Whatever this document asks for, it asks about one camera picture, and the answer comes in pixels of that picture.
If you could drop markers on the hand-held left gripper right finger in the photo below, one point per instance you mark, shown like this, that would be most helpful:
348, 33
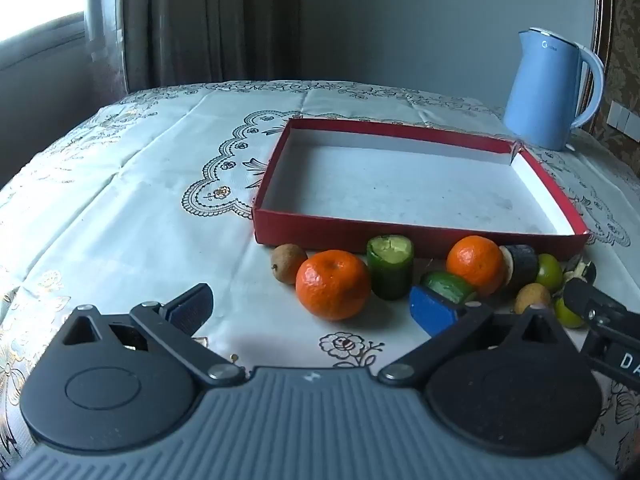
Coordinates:
432, 310

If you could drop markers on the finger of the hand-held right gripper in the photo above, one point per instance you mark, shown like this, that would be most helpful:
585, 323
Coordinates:
600, 305

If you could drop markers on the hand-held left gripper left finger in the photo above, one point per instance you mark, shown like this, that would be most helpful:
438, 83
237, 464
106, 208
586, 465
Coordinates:
192, 306

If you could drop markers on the green cucumber piece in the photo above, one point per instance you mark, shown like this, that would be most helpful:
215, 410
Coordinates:
390, 270
450, 285

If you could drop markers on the green lime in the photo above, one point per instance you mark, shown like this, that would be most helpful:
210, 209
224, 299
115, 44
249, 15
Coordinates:
550, 271
565, 314

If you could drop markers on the orange mandarin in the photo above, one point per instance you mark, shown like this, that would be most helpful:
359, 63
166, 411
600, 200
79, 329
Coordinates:
475, 264
332, 285

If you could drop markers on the brown longan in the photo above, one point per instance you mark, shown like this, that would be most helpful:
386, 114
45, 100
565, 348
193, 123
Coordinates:
288, 262
531, 297

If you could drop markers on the red cardboard box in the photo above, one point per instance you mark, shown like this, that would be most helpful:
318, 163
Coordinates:
400, 185

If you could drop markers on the white embroidered tablecloth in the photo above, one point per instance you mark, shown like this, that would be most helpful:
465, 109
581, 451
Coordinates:
125, 200

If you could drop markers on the blue electric kettle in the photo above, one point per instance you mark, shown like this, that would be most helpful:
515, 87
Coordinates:
540, 90

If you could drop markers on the brown curtain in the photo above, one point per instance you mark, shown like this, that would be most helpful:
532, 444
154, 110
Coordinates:
210, 25

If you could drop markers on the white sheer curtain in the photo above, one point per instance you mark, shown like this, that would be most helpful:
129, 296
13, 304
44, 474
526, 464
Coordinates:
105, 35

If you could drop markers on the window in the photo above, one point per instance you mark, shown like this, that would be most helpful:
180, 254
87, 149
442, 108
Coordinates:
40, 35

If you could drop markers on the white wall switch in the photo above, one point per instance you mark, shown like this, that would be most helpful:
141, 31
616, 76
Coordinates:
625, 120

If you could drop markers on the gold wall moulding frame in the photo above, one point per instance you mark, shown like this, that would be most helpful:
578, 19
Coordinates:
602, 20

